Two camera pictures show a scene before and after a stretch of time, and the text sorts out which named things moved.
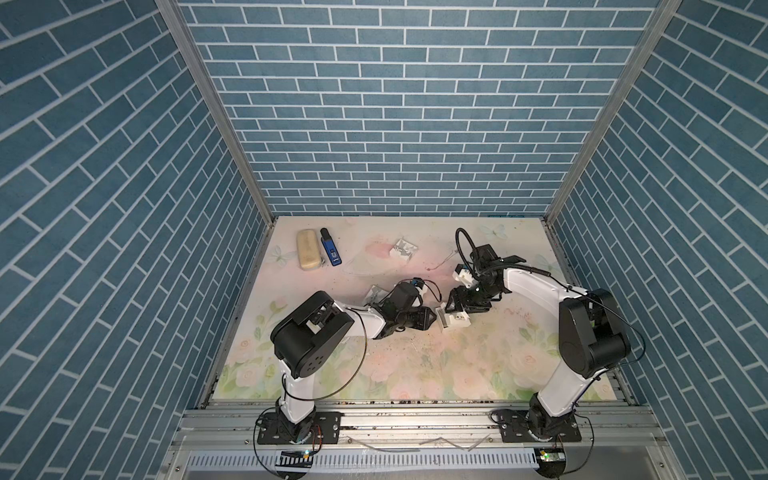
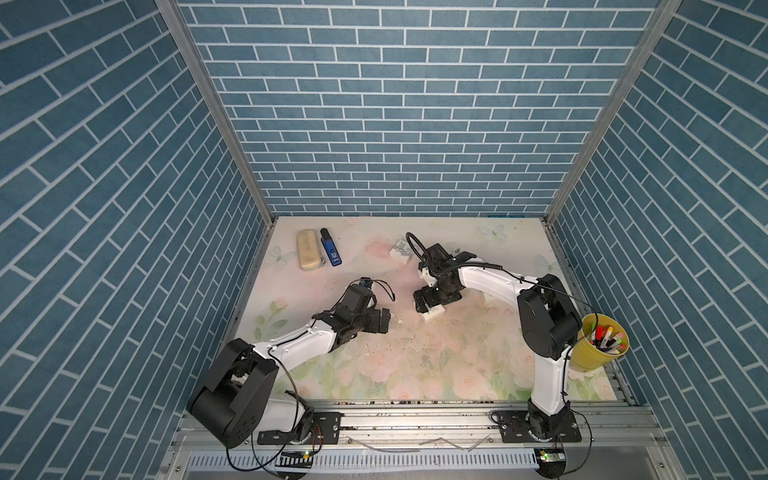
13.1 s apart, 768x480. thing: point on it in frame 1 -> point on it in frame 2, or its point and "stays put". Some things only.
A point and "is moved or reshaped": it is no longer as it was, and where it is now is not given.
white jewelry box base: (457, 319) is moved or reshaped
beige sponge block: (309, 251) stays put
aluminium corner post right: (664, 12) stays put
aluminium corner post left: (188, 40) stays put
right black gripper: (463, 301) -> (429, 301)
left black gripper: (422, 320) -> (374, 325)
